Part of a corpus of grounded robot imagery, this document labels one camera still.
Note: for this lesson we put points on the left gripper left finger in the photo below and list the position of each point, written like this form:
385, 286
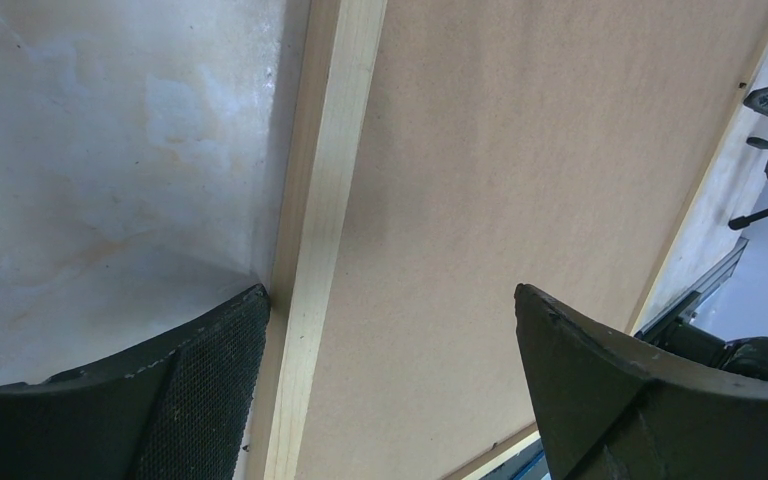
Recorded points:
172, 407

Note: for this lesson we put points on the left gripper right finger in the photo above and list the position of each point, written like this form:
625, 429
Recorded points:
610, 406

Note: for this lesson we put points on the light wooden picture frame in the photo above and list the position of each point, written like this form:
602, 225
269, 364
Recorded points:
318, 232

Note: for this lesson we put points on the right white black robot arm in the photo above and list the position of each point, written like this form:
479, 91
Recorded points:
673, 332

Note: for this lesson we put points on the aluminium rail front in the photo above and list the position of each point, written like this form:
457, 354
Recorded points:
686, 303

